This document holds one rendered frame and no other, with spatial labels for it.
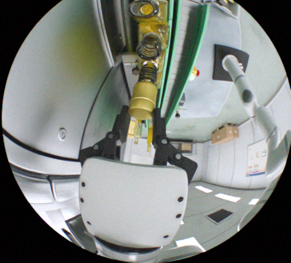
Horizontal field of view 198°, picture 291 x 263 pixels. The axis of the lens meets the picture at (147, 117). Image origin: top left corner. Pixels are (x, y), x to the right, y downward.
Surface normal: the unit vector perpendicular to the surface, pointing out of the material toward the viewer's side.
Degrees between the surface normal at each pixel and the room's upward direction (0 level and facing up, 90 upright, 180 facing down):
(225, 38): 0
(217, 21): 0
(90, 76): 90
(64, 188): 90
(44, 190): 90
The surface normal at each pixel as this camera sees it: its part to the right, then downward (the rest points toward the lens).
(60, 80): 0.99, 0.11
